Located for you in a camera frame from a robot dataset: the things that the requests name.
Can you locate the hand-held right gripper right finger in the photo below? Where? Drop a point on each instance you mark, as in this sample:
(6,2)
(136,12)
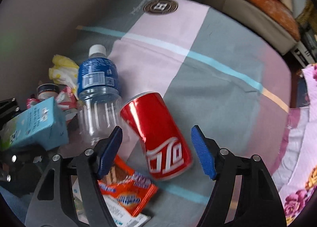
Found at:
(203,152)

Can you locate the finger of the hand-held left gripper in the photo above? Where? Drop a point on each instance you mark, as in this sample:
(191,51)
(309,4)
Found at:
(8,108)
(19,162)

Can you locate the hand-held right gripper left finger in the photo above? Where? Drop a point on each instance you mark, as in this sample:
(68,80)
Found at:
(109,152)

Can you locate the light blue carton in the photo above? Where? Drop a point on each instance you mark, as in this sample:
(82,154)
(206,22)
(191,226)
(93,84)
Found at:
(37,127)

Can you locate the red soda can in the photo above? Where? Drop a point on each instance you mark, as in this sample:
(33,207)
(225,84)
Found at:
(153,130)

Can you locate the yellow snack packet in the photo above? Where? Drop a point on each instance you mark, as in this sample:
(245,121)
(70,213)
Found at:
(62,68)

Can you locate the clear plastic bottle blue label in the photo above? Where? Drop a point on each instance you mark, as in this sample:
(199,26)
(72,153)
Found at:
(96,78)

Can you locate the small pink wrapper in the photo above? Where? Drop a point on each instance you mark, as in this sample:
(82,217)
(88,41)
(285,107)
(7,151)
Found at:
(33,103)

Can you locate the orange snack wrapper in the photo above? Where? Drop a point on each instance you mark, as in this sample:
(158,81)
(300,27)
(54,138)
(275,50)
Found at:
(128,187)

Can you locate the small jar dark lid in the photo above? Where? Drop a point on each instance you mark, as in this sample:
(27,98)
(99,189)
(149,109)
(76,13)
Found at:
(48,90)

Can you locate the red white crumpled wrapper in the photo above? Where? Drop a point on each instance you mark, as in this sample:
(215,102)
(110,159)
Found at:
(65,100)

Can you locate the white printed packet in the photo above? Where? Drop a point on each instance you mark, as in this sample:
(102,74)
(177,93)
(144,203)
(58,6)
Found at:
(126,218)

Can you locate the pink grey checked tablecloth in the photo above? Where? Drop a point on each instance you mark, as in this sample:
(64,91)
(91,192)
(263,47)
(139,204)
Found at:
(210,56)

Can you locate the pink floral blanket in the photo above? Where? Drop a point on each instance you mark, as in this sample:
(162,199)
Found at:
(299,142)

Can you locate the beige sofa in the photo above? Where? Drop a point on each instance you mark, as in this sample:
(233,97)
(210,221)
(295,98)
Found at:
(237,4)

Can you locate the orange sofa cushion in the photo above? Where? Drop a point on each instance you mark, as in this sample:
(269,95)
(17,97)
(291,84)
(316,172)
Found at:
(267,1)

